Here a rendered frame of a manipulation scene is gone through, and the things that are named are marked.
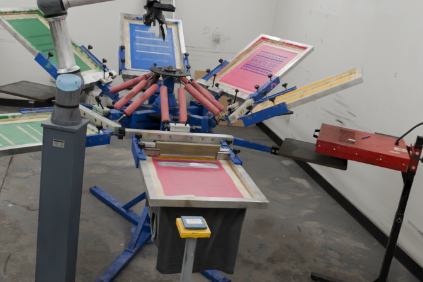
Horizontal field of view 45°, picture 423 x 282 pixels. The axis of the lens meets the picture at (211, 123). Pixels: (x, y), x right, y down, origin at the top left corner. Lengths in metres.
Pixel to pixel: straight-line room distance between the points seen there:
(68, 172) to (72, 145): 0.14
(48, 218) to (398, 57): 3.18
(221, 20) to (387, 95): 3.11
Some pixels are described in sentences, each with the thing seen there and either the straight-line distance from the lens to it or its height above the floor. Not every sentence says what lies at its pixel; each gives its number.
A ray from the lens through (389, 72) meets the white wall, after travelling 4.74.
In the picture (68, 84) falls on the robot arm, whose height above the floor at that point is 1.41.
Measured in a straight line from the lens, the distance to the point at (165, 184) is 2.61.
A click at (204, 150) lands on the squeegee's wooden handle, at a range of 2.96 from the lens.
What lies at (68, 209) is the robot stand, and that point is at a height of 0.76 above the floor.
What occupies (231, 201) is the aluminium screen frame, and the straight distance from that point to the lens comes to 2.46.
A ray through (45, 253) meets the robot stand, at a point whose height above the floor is 0.48.
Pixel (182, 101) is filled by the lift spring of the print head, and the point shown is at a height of 1.16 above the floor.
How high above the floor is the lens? 2.00
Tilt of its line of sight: 16 degrees down
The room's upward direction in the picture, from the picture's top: 9 degrees clockwise
